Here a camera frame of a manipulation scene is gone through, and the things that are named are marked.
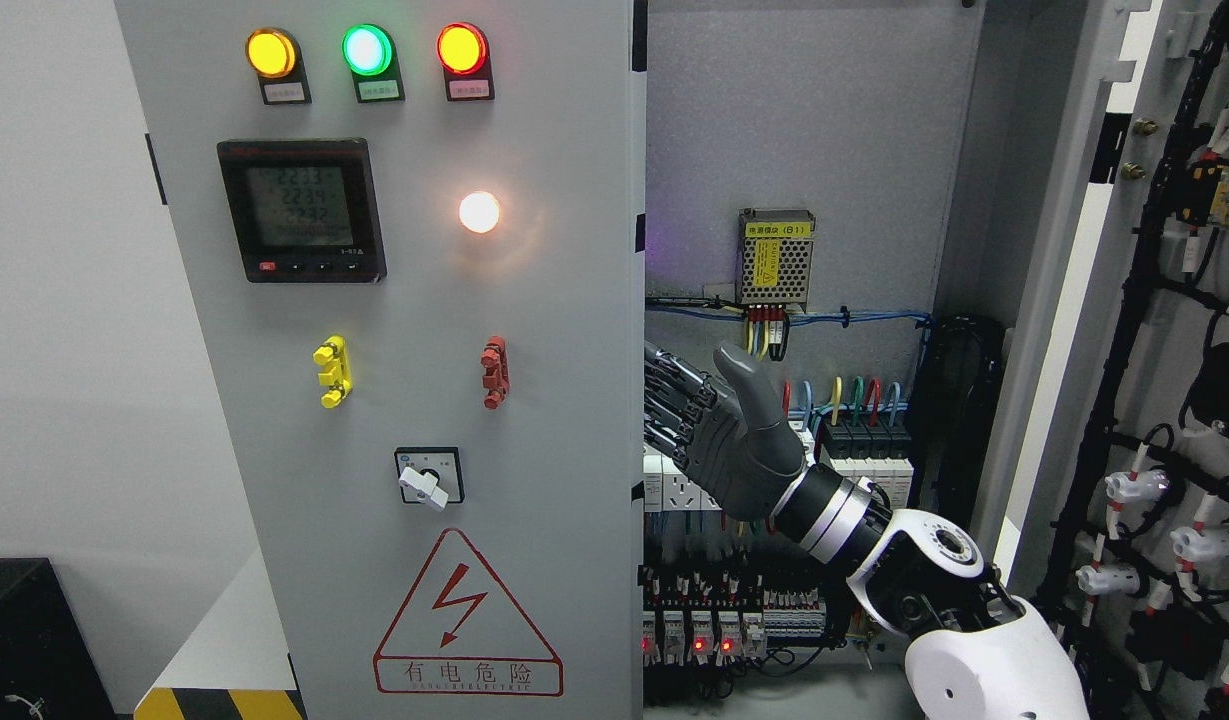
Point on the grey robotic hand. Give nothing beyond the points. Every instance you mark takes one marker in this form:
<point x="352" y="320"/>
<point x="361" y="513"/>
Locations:
<point x="726" y="431"/>

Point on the grey cabinet door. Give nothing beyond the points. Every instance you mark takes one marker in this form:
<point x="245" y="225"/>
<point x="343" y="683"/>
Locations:
<point x="1085" y="120"/>
<point x="549" y="474"/>

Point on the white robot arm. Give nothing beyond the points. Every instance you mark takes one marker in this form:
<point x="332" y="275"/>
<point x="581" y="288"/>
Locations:
<point x="974" y="650"/>

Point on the red indicator light left door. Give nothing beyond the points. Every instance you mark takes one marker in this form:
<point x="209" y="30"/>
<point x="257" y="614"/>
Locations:
<point x="465" y="60"/>

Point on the green indicator light left door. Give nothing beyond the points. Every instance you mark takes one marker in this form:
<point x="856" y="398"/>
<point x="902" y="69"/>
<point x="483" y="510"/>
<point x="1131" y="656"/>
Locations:
<point x="370" y="55"/>

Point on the yellow indicator light left door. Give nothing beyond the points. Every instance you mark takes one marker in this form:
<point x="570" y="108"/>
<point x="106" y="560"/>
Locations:
<point x="277" y="61"/>

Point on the white socket breaker row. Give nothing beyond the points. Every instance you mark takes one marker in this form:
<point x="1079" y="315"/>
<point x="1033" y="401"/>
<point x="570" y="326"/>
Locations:
<point x="665" y="489"/>

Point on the metal mesh power supply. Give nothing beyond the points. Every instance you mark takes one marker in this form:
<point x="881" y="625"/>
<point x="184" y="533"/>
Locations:
<point x="775" y="256"/>

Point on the lower relay and breaker row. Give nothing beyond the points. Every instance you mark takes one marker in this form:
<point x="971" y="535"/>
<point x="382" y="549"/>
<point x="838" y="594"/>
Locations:
<point x="723" y="613"/>

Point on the red terminal connector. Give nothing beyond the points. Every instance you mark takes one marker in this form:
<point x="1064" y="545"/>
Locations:
<point x="495" y="377"/>

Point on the red electric hazard warning sticker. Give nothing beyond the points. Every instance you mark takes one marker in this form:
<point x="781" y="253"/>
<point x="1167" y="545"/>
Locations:
<point x="459" y="630"/>

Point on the white indicator light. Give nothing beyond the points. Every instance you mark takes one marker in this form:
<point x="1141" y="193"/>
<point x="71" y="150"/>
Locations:
<point x="479" y="212"/>

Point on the yellow terminal connector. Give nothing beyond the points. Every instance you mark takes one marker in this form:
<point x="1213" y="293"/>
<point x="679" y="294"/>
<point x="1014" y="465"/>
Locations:
<point x="335" y="373"/>

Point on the black digital power meter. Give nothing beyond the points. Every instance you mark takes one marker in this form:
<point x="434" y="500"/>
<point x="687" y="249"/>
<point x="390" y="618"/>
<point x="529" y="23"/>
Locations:
<point x="304" y="209"/>

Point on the white rotary selector switch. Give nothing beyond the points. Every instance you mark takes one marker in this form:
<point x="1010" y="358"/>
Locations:
<point x="430" y="476"/>

